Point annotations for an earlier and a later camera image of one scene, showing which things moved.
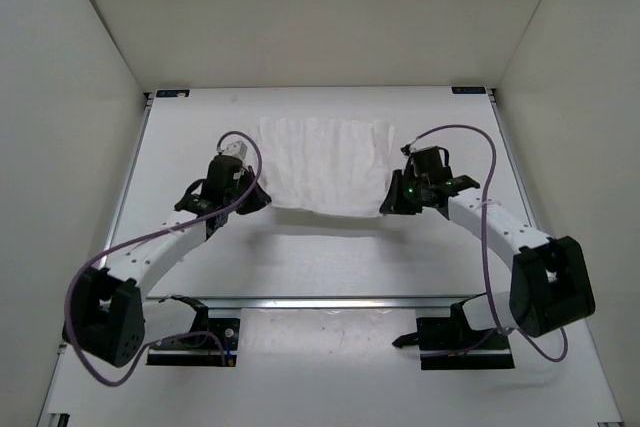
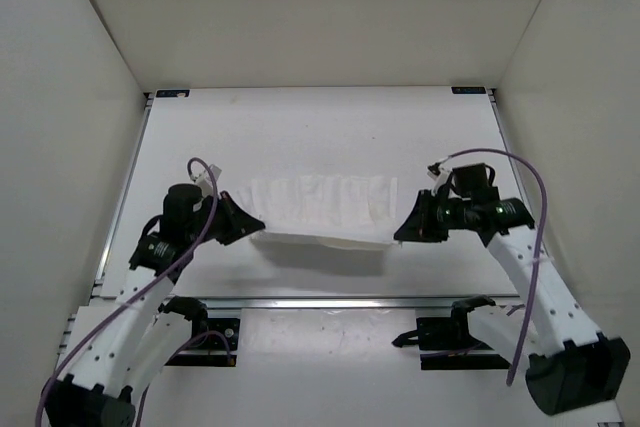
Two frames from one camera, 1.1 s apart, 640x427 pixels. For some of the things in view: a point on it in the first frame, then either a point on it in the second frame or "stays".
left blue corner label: (184, 93) stays
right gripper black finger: (395, 202) → (430, 219)
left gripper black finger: (256, 201) → (223, 221)
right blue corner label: (469, 90) stays
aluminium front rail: (320, 303) stays
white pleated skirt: (325, 164) → (340, 211)
